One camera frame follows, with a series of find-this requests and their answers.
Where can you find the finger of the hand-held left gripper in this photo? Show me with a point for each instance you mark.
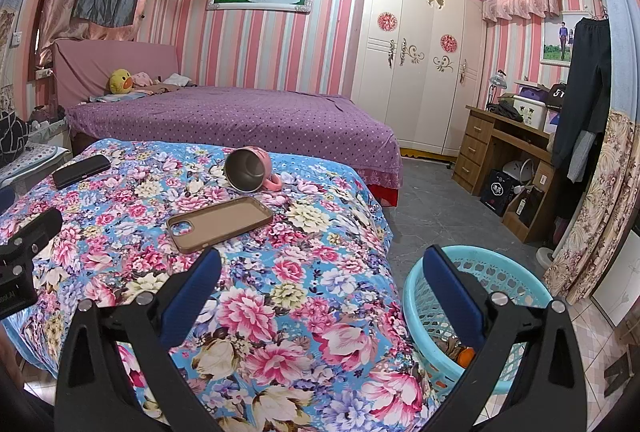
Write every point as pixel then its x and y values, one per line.
pixel 42 227

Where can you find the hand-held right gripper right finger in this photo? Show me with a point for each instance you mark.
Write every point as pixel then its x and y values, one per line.
pixel 452 299

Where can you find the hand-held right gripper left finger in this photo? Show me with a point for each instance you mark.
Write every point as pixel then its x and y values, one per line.
pixel 192 297

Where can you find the orange packet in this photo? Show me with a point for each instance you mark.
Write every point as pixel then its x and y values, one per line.
pixel 467 355

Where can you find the light blue plastic basket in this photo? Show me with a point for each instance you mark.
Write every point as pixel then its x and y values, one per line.
pixel 500 257

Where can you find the brown phone case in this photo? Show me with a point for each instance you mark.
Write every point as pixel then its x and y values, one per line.
pixel 225 222

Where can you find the black phone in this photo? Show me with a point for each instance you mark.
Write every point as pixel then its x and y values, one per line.
pixel 80 171

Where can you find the black patterned bag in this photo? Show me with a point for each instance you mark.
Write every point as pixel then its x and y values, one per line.
pixel 12 137

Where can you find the white fan base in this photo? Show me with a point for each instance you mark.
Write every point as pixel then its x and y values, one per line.
pixel 546 258

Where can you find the blue floral blanket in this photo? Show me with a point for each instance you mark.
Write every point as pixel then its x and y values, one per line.
pixel 300 272

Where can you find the black printed box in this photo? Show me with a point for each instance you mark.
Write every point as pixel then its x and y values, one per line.
pixel 500 193

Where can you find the black bottle box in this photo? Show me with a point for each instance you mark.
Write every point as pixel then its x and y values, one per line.
pixel 531 207

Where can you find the pink mug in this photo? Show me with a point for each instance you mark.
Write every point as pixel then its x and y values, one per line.
pixel 245 169

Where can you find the white power strip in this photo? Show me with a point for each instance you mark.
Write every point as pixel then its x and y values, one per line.
pixel 44 73

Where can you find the wooden desk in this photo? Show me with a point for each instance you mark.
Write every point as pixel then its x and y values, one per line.
pixel 475 147

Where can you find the yellow duck plush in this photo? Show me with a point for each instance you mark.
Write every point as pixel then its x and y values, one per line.
pixel 120 82

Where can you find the white cabinet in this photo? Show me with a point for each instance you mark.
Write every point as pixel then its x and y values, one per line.
pixel 620 282

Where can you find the pink plush toy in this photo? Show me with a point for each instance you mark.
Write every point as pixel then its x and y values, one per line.
pixel 142 79

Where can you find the floral door curtain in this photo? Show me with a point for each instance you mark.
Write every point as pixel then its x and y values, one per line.
pixel 600 192

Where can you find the pink headboard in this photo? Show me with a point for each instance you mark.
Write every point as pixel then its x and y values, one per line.
pixel 110 57

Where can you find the bed with purple dotted bedspread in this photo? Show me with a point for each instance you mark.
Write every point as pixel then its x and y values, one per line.
pixel 250 122

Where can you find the grey hanging garment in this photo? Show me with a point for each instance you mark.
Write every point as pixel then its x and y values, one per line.
pixel 581 157

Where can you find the brown clothes on bed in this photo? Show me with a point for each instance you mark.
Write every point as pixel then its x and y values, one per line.
pixel 172 83

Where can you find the dark clothes pile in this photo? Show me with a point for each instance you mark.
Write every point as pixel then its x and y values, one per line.
pixel 505 112

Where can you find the white storage box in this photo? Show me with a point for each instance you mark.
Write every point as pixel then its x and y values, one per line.
pixel 530 112

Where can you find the black cap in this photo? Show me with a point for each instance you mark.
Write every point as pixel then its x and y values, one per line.
pixel 556 96

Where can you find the white wardrobe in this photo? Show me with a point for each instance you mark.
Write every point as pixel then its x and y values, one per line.
pixel 420 62

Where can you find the dark hanging jacket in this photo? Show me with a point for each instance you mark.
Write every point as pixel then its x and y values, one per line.
pixel 582 82

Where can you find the small framed photo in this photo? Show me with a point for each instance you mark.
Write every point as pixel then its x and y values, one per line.
pixel 556 42

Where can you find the wall switch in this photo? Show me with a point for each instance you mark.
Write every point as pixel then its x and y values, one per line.
pixel 16 39

